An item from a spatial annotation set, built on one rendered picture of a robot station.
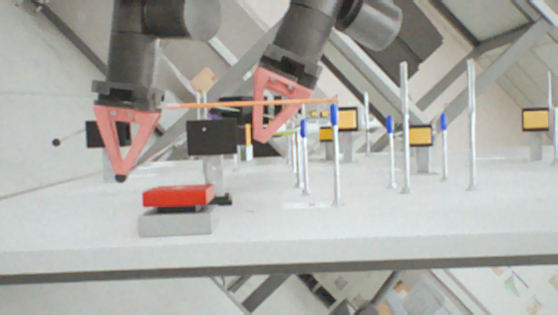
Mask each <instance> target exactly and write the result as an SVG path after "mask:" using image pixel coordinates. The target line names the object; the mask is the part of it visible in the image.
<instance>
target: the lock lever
mask: <svg viewBox="0 0 558 315"><path fill-rule="evenodd" d="M185 137H186V133H183V134H181V135H180V136H178V137H176V138H175V139H174V140H172V141H171V142H170V143H167V144H166V145H165V146H164V147H162V148H161V149H159V150H157V151H156V152H155V153H153V154H152V155H151V156H148V157H146V158H145V159H144V160H142V161H141V162H139V163H137V164H136V165H134V166H133V167H132V168H131V169H130V171H129V173H128V174H127V175H126V176H127V177H129V175H130V174H131V173H132V172H133V171H135V170H136V169H138V168H140V167H141V166H143V165H144V164H145V163H146V162H149V161H151V160H152V159H153V158H155V157H156V156H158V155H160V154H161V153H163V152H164V151H165V150H168V149H169V148H171V146H173V145H174V144H177V143H178V142H179V141H180V140H182V139H183V138H185Z"/></svg>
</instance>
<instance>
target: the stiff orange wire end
mask: <svg viewBox="0 0 558 315"><path fill-rule="evenodd" d="M329 102H339V99H304V100H281V101H258V102H236V103H213V104H190V105H180V104H168V105H165V106H157V108H166V109H167V110H178V109H185V108H207V107H230V106H252V105H296V104H319V103H329Z"/></svg>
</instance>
